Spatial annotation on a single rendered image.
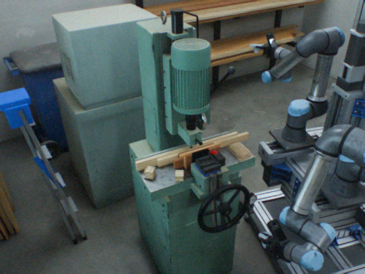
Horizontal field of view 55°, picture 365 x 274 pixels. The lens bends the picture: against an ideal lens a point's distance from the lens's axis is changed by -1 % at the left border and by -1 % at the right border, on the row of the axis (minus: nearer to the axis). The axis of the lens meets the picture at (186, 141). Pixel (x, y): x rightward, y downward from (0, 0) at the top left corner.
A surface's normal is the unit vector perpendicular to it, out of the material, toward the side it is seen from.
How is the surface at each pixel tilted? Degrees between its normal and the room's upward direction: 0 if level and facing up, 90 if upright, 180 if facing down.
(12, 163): 0
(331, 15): 90
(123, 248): 0
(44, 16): 90
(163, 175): 0
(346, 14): 90
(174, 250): 90
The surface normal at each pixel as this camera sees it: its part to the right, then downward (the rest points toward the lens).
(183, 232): 0.45, 0.50
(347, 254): -0.01, -0.83
